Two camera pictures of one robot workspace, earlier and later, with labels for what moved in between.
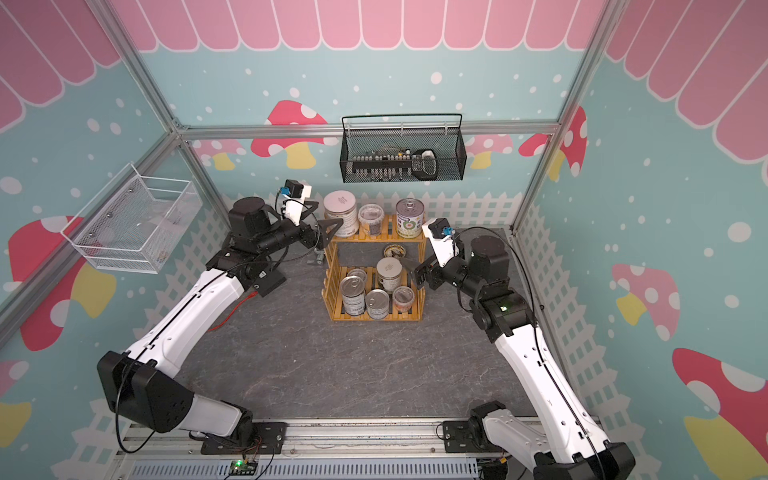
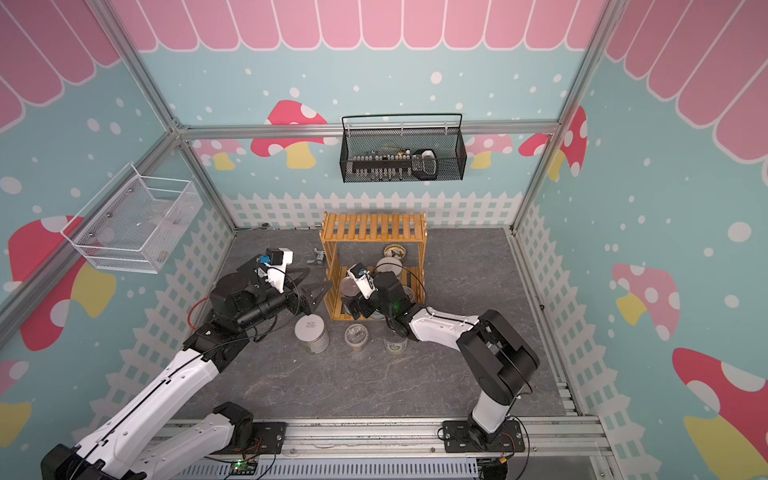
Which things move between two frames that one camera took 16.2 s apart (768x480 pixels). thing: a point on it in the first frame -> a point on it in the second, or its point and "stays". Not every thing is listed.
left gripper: x=309 y=240 -> x=307 y=305
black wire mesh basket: x=403 y=155 stays
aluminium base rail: x=316 y=450 stays
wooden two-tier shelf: x=377 y=277 stays
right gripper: x=421 y=271 -> x=350 y=303
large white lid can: x=342 y=205 -> x=310 y=330
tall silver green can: x=352 y=289 stays
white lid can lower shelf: x=388 y=271 stays
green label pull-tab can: x=409 y=214 -> x=395 y=343
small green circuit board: x=242 y=468 stays
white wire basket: x=137 y=225 stays
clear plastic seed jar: x=370 y=218 -> x=356 y=335
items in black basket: x=394 y=164 stays
